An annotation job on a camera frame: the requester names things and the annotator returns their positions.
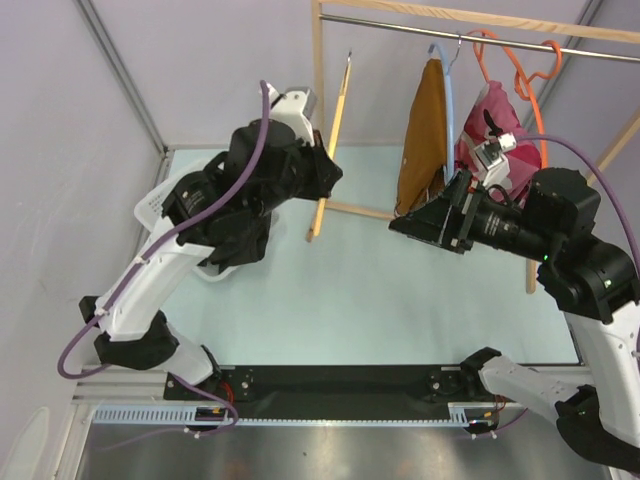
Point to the aluminium frame rail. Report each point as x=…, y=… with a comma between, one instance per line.
x=117, y=385

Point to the wooden clothes hanger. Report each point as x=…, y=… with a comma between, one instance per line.
x=333, y=142

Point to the mustard brown garment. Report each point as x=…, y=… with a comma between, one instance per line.
x=424, y=156

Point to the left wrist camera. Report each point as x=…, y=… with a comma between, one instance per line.
x=294, y=108

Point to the slotted cable duct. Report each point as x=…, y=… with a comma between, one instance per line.
x=455, y=417

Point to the orange hanger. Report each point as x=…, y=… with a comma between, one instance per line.
x=522, y=82

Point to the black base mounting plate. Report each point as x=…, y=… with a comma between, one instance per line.
x=347, y=393

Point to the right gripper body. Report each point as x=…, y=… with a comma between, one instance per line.
x=471, y=197

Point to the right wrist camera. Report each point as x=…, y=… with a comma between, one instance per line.
x=492, y=162

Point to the pink patterned garment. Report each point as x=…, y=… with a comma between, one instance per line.
x=492, y=116

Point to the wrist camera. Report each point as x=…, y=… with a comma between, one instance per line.
x=294, y=108
x=492, y=162

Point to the black trousers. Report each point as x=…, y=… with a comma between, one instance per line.
x=239, y=236

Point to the light blue hanger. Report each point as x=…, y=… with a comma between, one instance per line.
x=436, y=47

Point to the white plastic basket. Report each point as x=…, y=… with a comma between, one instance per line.
x=149, y=210

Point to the metal hanging rod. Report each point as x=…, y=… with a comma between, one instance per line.
x=461, y=38

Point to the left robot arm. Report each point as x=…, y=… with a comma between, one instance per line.
x=134, y=331

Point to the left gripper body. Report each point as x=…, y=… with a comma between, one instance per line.
x=298, y=179

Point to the aluminium corner post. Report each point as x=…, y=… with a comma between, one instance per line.
x=114, y=60

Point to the wooden clothes rack frame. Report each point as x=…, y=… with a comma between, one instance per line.
x=572, y=31

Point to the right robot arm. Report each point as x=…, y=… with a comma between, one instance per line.
x=593, y=283

